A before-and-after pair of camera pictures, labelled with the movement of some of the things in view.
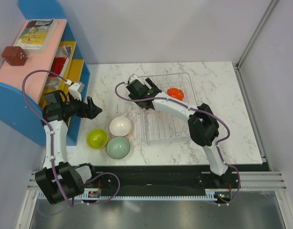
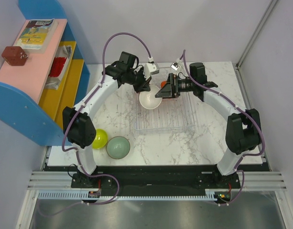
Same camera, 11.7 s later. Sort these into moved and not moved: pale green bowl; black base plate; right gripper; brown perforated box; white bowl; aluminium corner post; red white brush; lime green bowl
Moved: white bowl; right gripper
Not moved: brown perforated box; red white brush; lime green bowl; aluminium corner post; pale green bowl; black base plate
